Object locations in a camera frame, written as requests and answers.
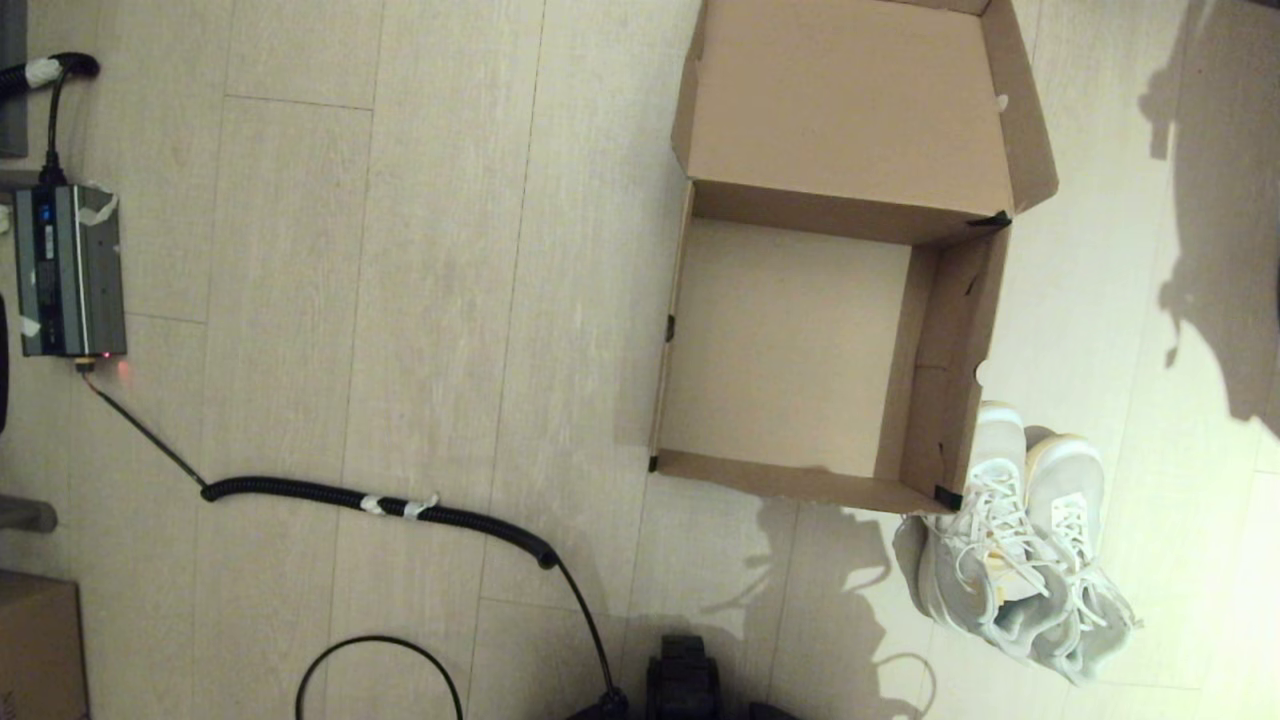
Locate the white sneaker tan toe edge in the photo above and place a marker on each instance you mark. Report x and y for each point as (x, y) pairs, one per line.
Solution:
(1075, 470)

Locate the grey power supply unit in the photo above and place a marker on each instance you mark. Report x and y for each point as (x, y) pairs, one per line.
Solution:
(70, 280)

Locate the dark flat panel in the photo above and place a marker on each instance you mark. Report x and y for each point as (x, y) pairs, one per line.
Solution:
(10, 80)

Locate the white sneaker black side mark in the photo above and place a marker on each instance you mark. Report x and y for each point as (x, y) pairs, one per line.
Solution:
(960, 590)

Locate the brown cardboard shoe box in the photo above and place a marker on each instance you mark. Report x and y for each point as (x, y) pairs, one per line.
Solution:
(850, 100)

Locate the grey metal foot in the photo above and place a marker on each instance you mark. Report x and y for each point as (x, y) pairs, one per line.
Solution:
(25, 514)

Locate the small brown cardboard box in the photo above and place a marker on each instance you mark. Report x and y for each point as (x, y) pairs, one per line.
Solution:
(40, 650)

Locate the black ridged robot part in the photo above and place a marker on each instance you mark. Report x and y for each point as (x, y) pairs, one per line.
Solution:
(683, 680)

